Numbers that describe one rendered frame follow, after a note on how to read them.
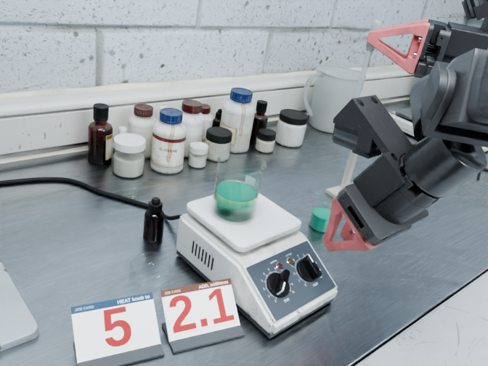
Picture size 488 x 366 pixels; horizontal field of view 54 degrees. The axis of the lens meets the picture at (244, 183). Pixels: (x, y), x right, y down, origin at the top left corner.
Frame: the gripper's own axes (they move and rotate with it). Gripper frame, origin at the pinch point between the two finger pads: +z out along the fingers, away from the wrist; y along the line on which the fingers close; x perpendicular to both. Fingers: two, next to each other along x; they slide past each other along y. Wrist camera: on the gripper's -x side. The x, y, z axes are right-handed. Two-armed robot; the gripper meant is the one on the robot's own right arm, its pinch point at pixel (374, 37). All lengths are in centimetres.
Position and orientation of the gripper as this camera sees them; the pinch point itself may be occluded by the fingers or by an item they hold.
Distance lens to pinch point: 72.9
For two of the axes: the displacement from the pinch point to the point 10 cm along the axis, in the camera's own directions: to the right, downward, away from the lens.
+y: -3.0, 4.1, -8.6
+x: -1.5, 8.7, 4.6
